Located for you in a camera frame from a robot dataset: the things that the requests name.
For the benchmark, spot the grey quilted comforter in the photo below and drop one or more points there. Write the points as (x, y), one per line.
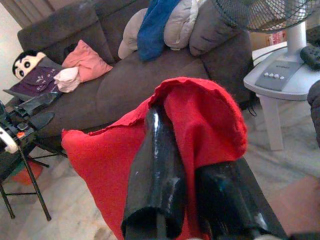
(180, 27)

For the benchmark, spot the grey white table fan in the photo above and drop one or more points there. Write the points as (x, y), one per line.
(295, 37)

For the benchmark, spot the blue towel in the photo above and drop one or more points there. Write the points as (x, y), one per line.
(152, 32)

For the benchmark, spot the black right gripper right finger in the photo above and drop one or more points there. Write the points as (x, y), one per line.
(230, 200)

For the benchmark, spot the brown cardboard box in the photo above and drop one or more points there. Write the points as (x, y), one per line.
(260, 40)

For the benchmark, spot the orange object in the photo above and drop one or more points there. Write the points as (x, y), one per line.
(27, 175)

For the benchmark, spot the black remote control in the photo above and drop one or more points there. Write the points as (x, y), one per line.
(311, 57)

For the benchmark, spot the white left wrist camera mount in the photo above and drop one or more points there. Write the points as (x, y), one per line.
(7, 143)

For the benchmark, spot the black folding stand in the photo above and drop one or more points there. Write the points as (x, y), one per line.
(32, 180)

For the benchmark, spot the pink pillow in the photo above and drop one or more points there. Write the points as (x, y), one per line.
(85, 61)

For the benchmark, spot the dark armchair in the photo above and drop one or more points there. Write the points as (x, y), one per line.
(315, 112)

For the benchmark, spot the purple printed cloth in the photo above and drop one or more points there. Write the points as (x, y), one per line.
(37, 80)

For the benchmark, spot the cartoon boy plush toy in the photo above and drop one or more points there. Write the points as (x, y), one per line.
(25, 63)

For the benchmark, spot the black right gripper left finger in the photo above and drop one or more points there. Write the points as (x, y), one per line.
(155, 175)

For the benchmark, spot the white side table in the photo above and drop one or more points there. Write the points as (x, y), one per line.
(271, 120)

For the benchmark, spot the white crumpled cloth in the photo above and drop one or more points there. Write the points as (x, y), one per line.
(66, 78)

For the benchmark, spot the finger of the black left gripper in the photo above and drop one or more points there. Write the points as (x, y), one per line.
(40, 102)
(41, 120)

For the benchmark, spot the beige striped curtain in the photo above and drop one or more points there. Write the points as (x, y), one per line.
(30, 10)

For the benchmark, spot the dark brown fabric sofa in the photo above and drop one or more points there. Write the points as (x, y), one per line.
(140, 82)

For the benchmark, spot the red pillow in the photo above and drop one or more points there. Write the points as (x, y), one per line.
(105, 162)

